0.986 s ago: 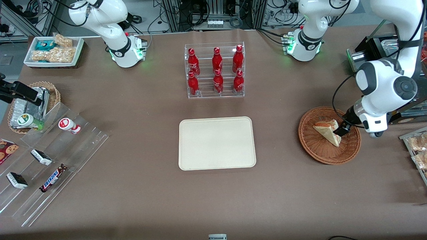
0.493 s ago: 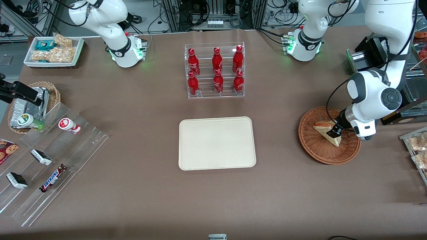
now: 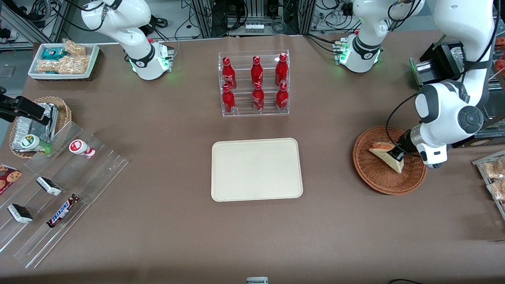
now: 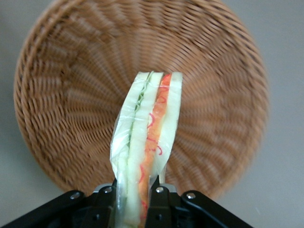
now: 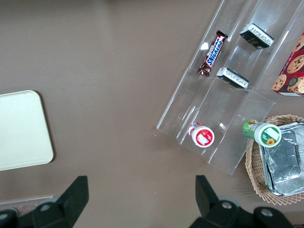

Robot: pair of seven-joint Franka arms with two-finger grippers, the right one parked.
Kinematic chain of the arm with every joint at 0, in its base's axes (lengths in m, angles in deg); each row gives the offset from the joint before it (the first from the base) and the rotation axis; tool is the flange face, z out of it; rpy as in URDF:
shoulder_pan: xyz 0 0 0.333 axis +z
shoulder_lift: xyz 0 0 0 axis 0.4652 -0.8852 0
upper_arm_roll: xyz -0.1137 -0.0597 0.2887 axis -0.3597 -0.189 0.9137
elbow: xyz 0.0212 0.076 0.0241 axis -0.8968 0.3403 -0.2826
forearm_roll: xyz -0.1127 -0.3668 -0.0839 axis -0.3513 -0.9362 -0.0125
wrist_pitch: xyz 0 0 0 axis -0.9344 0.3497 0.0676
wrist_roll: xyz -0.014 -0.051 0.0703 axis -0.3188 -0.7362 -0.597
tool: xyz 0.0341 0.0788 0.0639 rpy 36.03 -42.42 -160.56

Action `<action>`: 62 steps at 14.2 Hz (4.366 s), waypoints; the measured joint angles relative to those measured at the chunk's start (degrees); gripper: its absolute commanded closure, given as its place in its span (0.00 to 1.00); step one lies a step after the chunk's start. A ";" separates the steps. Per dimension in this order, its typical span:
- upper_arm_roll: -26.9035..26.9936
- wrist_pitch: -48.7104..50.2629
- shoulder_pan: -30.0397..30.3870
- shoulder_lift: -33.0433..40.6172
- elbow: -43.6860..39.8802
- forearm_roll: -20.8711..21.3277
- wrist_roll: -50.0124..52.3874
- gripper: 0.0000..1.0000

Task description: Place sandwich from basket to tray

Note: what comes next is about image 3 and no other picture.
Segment triangular sandwich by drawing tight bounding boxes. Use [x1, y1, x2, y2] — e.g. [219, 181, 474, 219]
[369, 141, 405, 174]

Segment brown round wicker basket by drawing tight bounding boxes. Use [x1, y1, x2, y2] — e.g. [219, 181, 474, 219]
[352, 126, 428, 196]

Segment light tan wicker basket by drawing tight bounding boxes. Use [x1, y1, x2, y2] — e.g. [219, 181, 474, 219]
[9, 96, 73, 159]

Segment white rectangular snack tray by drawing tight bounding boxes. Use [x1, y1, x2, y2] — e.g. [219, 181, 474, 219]
[28, 43, 100, 80]

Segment grey tray with snack bags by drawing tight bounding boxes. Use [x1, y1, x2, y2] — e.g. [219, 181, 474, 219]
[472, 150, 505, 220]

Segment cream plastic tray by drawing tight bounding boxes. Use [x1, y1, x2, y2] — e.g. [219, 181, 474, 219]
[211, 138, 303, 202]

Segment silver foil package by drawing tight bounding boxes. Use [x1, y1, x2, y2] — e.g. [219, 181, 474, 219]
[12, 118, 45, 153]
[36, 103, 60, 143]

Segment green capped drink bottle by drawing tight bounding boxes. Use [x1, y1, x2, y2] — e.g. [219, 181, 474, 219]
[20, 134, 53, 155]

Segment large rice cracker pack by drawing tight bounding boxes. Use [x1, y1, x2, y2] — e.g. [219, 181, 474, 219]
[37, 55, 90, 75]

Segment teal snack packet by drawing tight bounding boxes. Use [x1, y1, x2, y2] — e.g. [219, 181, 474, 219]
[41, 47, 67, 60]

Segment red white drink bottle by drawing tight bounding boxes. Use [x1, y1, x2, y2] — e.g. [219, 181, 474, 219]
[69, 139, 96, 159]

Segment red cookie pack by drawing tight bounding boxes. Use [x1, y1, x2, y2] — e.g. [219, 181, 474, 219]
[0, 164, 23, 196]

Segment small rice cracker pack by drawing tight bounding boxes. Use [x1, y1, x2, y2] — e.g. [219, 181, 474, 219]
[63, 39, 86, 56]

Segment black white snack bar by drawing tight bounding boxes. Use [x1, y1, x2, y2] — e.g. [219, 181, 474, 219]
[36, 176, 62, 196]
[7, 204, 34, 224]

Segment clear bagged snack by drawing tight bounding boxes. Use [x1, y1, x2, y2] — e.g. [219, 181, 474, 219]
[487, 179, 505, 202]
[482, 158, 505, 180]

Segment clear acrylic stepped shelf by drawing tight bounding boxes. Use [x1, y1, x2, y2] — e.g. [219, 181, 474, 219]
[0, 120, 131, 269]

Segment snickers chocolate bar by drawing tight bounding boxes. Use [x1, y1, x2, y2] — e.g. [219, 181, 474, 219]
[47, 194, 80, 228]

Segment red cola bottle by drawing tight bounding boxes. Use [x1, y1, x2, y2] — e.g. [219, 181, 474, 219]
[275, 82, 289, 110]
[275, 53, 289, 86]
[222, 84, 236, 114]
[251, 56, 264, 88]
[222, 57, 237, 90]
[252, 82, 265, 111]

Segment clear acrylic bottle rack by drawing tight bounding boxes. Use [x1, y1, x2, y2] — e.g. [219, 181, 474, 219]
[218, 49, 290, 117]

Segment aluminium equipment frame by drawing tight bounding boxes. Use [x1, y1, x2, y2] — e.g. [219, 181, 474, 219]
[191, 0, 316, 38]

